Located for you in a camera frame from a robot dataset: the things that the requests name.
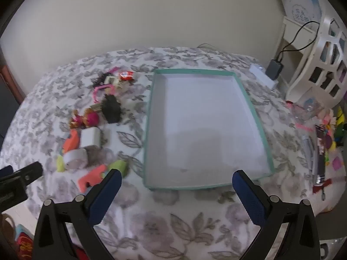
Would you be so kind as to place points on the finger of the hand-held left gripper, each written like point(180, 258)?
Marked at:
point(31, 171)

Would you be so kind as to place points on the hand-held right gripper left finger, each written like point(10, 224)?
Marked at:
point(106, 195)

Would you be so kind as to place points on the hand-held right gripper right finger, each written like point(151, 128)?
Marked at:
point(249, 199)

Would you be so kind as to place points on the orange foam piece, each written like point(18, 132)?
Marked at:
point(92, 179)

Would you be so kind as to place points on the green foam piece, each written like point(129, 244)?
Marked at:
point(119, 167)

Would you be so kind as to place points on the white tape roll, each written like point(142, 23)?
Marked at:
point(76, 158)

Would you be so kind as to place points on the orange blue yellow toy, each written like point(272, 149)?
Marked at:
point(71, 140)

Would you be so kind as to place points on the white cube charger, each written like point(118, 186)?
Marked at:
point(90, 138)

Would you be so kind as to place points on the small red doll figure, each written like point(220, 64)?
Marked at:
point(76, 119)

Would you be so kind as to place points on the doll with pink ball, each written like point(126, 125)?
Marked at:
point(91, 117)

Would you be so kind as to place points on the teal-edged white box tray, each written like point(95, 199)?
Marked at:
point(203, 127)

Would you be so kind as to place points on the cream plastic frame piece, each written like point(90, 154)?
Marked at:
point(111, 80)

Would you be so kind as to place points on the red snack packet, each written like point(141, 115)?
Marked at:
point(127, 75)

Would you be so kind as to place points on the magenta stick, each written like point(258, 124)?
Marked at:
point(114, 70)

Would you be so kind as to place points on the red and gold packet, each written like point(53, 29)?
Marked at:
point(25, 246)

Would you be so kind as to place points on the grey floral blanket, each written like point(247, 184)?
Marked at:
point(189, 222)

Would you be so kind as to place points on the dark wooden furniture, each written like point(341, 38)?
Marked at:
point(5, 97)

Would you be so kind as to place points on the pile of colourful stationery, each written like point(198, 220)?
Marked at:
point(331, 135)

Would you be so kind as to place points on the clear plastic bag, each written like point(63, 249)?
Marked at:
point(309, 109)

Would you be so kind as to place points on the white power strip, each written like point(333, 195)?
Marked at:
point(261, 74)

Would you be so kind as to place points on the black power adapter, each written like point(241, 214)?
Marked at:
point(274, 68)

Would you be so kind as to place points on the white lattice chair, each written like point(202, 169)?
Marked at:
point(325, 67)

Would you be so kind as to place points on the white side desk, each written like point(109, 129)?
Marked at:
point(294, 31)

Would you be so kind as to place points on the blue white printed box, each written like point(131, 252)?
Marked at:
point(302, 4)

